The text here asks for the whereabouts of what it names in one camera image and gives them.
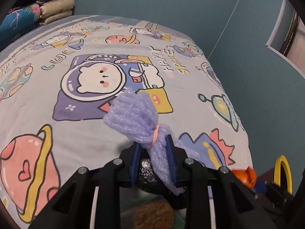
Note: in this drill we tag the orange tangerine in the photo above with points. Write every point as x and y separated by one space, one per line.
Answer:
248 177

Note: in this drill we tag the yellow-rimmed red trash bin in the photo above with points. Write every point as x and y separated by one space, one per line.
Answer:
280 174

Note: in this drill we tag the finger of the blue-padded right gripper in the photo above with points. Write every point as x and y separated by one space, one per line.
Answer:
260 187

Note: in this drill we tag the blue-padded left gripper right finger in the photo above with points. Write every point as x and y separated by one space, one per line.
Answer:
170 150

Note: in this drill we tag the beige folded blanket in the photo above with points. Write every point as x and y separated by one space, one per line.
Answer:
55 10

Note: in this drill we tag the blue floral folded quilt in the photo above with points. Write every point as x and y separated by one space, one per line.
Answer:
18 23

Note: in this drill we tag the window with frosted glass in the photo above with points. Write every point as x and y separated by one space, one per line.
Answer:
284 33

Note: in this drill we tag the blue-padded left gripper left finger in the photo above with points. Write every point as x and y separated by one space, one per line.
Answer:
136 153

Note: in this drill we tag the green snack packet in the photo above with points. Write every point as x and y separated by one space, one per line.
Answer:
149 211

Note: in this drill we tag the cartoon space print bedsheet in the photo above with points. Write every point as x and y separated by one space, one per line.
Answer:
59 81

